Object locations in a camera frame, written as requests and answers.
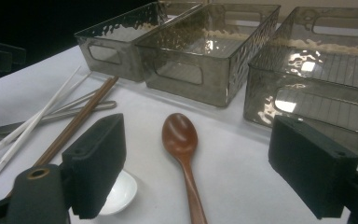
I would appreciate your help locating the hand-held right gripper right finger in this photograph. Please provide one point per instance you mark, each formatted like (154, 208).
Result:
(310, 165)

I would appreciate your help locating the grey transparent plastic bin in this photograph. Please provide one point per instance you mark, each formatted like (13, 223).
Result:
(130, 67)
(258, 102)
(211, 90)

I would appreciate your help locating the metal table knife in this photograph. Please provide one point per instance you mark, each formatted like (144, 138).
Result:
(59, 116)

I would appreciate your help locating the white ceramic spoon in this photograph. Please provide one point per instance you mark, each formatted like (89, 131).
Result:
(121, 193)

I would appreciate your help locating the white chopstick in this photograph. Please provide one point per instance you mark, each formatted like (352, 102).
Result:
(12, 135)
(15, 147)

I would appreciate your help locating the brown wooden spoon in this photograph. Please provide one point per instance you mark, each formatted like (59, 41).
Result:
(180, 133)

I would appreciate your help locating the white table sheet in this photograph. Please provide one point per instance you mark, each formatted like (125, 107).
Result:
(230, 174)

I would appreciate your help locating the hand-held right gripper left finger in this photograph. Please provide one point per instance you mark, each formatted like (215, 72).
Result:
(96, 161)

